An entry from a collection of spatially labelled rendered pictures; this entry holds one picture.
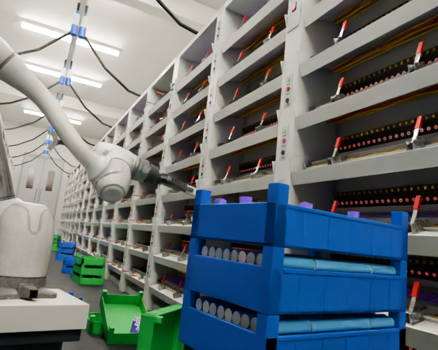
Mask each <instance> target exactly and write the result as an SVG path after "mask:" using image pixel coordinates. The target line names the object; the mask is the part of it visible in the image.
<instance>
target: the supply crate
mask: <svg viewBox="0 0 438 350"><path fill-rule="evenodd" d="M210 202H211V191H209V190H196V193H195V204H194V209H193V220H192V226H191V233H190V237H191V238H199V239H205V240H217V241H225V242H237V243H243V244H256V245H263V246H270V247H282V248H289V249H301V250H308V251H320V252H327V253H339V254H346V255H353V256H365V257H372V258H384V259H391V260H403V261H407V241H408V213H407V212H402V211H393V212H391V224H386V223H382V222H376V221H372V220H368V219H362V218H358V217H351V216H347V215H340V214H336V213H333V212H326V211H322V210H316V209H312V208H305V207H302V206H295V205H291V204H288V202H289V185H288V184H285V183H269V184H268V198H267V202H259V203H215V204H210Z"/></svg>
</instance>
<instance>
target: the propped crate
mask: <svg viewBox="0 0 438 350"><path fill-rule="evenodd" d="M99 306H100V310H101V315H102V323H103V327H104V335H105V340H106V344H137V342H138V333H130V330H131V325H132V322H133V319H134V317H141V314H143V313H147V309H146V306H145V302H144V301H143V291H139V293H138V295H121V294H107V290H103V291H102V296H101V299H100V303H99Z"/></svg>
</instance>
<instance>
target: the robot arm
mask: <svg viewBox="0 0 438 350"><path fill-rule="evenodd" d="M0 80H1V81H3V82H4V83H7V84H8V85H10V86H11V87H13V88H15V89H16V90H18V91H19V92H21V93H22V94H24V95H25V96H26V97H28V98H29V99H30V100H31V101H32V102H33V103H34V104H35V105H36V106H37V107H38V108H39V109H40V111H41V112H42V114H43V115H44V116H45V117H46V119H47V121H48V122H49V123H50V124H51V126H52V127H53V129H54V130H55V132H56V133H57V134H58V136H59V137H60V139H61V140H62V141H63V143H64V144H65V146H66V147H67V148H68V149H69V150H70V152H71V153H72V155H73V156H74V157H75V158H76V159H77V160H78V161H79V162H80V163H81V165H82V166H83V167H84V168H85V169H86V171H87V173H88V180H89V181H90V182H91V183H92V184H93V186H94V187H95V189H96V191H97V194H98V195H99V197H100V198H101V199H102V200H104V201H106V202H109V203H115V202H118V201H119V200H121V199H122V198H123V197H125V196H126V195H127V193H128V191H129V188H130V185H131V179H133V180H135V181H138V182H145V183H148V184H150V185H152V184H153V183H154V182H155V181H156V182H157V183H158V184H160V185H164V186H166V187H169V188H172V189H175V190H178V191H180V190H181V191H183V192H185V193H187V194H190V195H193V196H194V197H195V193H196V190H198V189H197V188H194V187H191V186H189V185H188V184H187V183H185V182H183V181H180V180H179V179H177V178H175V177H173V176H171V175H169V174H168V175H167V174H164V173H162V174H160V173H159V167H157V166H155V165H152V164H150V162H149V161H148V160H145V159H143V158H140V157H139V156H136V155H134V154H132V152H130V151H128V150H126V149H124V148H122V147H119V146H117V145H114V144H110V143H107V142H99V143H97V144H96V145H95V147H94V148H93V150H92V149H90V148H89V147H88V145H87V144H86V143H85V142H84V141H83V140H82V138H81V136H80V135H79V134H78V132H77V131H76V129H75V128H74V126H73V125H72V123H71V121H70V120H69V118H68V117H67V115H66V114H65V112H64V111H63V109H62V108H61V106H60V105H59V103H58V102H57V100H55V98H54V97H53V95H52V94H51V93H50V91H48V89H47V88H46V87H45V86H44V85H43V84H42V83H41V81H40V80H39V79H38V78H37V77H36V76H35V74H34V73H33V72H32V71H31V70H30V69H29V68H28V67H27V65H26V64H25V63H24V61H23V60H22V59H21V58H20V57H19V55H18V54H17V53H16V52H15V51H14V50H13V49H12V48H11V47H10V46H9V44H8V43H7V42H6V41H5V40H4V39H3V38H2V37H0ZM54 229H55V226H54V218H53V216H52V213H51V211H50V210H49V209H48V207H47V206H46V205H42V204H38V203H29V202H23V201H22V200H21V199H19V198H15V192H14V188H13V182H12V179H11V175H10V169H9V165H8V159H7V155H6V149H5V145H4V141H3V136H2V132H1V125H0V300H6V299H55V298H57V293H56V292H53V291H51V290H48V289H47V288H46V287H45V284H46V275H47V270H48V266H49V262H50V258H51V252H52V247H53V242H54Z"/></svg>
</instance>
